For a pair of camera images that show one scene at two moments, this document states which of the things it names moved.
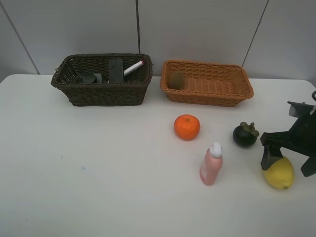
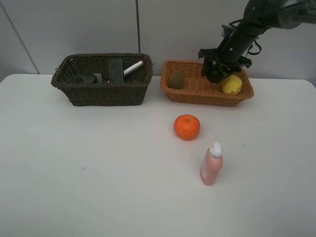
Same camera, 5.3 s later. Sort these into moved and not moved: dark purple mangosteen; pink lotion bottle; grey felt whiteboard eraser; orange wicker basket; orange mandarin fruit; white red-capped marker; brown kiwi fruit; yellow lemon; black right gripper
Moved: black right gripper; yellow lemon; dark purple mangosteen
Not moved: orange mandarin fruit; white red-capped marker; orange wicker basket; grey felt whiteboard eraser; pink lotion bottle; brown kiwi fruit
